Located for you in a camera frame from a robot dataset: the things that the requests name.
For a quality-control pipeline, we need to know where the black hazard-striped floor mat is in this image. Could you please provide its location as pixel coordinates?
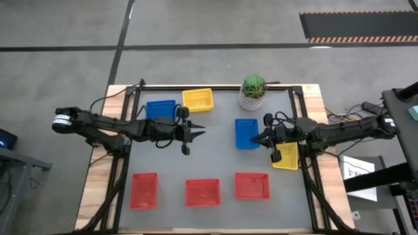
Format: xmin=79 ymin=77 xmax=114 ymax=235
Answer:
xmin=299 ymin=11 xmax=418 ymax=44

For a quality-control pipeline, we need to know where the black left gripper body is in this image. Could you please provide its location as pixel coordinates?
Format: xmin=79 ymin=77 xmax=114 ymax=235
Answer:
xmin=174 ymin=106 xmax=192 ymax=156

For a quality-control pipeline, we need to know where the black power adapter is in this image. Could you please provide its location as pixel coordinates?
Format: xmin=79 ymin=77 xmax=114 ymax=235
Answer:
xmin=361 ymin=101 xmax=381 ymax=114

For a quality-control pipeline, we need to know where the blue glowing device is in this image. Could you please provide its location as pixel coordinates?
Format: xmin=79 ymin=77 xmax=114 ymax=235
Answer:
xmin=0 ymin=128 xmax=18 ymax=150

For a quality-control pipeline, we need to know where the grey side desk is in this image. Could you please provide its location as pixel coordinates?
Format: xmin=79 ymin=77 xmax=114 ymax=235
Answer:
xmin=0 ymin=146 xmax=53 ymax=235

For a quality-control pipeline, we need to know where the teal box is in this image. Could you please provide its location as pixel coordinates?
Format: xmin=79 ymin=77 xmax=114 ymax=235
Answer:
xmin=407 ymin=104 xmax=418 ymax=122

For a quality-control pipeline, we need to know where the yellow plastic slotted basket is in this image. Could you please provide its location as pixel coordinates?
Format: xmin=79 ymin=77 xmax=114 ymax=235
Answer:
xmin=272 ymin=142 xmax=299 ymax=171
xmin=182 ymin=87 xmax=215 ymax=113

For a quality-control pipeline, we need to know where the black side desk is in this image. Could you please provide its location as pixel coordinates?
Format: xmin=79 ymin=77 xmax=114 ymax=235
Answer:
xmin=381 ymin=81 xmax=418 ymax=183

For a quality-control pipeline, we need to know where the white printed sign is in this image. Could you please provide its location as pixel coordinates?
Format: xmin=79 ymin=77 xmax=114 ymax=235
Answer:
xmin=339 ymin=155 xmax=378 ymax=202

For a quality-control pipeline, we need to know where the blue plastic slotted basket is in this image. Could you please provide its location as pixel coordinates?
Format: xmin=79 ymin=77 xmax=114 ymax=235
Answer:
xmin=234 ymin=118 xmax=261 ymax=150
xmin=145 ymin=99 xmax=178 ymax=121

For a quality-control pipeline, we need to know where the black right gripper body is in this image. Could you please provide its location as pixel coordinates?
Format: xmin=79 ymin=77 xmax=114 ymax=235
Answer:
xmin=264 ymin=113 xmax=290 ymax=163

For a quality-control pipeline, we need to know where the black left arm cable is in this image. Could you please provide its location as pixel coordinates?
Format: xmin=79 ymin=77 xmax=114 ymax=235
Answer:
xmin=88 ymin=78 xmax=146 ymax=115

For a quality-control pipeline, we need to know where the red plastic slotted basket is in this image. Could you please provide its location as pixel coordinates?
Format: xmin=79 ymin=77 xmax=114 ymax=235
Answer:
xmin=129 ymin=172 xmax=159 ymax=210
xmin=184 ymin=178 xmax=221 ymax=208
xmin=234 ymin=172 xmax=270 ymax=200

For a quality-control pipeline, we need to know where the grey triangle-patterned plant pot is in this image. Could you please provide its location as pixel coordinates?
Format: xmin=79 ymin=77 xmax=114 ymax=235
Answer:
xmin=238 ymin=85 xmax=266 ymax=112

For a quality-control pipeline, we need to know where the black table frame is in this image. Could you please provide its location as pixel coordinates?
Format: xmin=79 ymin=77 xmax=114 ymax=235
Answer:
xmin=74 ymin=78 xmax=357 ymax=235

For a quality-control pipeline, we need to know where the green succulent plant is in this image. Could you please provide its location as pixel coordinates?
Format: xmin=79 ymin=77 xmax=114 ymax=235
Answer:
xmin=242 ymin=73 xmax=267 ymax=100

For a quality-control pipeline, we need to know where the yellow cable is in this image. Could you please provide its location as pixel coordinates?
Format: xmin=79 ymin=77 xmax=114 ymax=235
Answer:
xmin=324 ymin=104 xmax=347 ymax=122

